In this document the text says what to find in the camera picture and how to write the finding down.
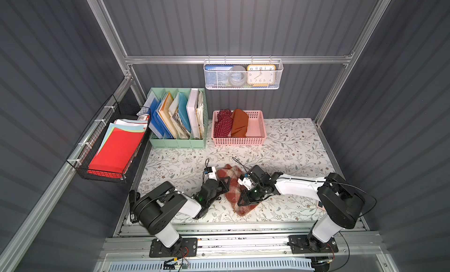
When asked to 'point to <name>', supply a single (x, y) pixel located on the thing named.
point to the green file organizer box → (178, 118)
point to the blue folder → (157, 121)
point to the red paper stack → (115, 153)
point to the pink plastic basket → (256, 131)
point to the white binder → (194, 128)
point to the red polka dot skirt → (223, 126)
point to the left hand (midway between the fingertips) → (229, 178)
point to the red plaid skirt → (235, 189)
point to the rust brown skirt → (239, 123)
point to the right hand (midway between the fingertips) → (244, 202)
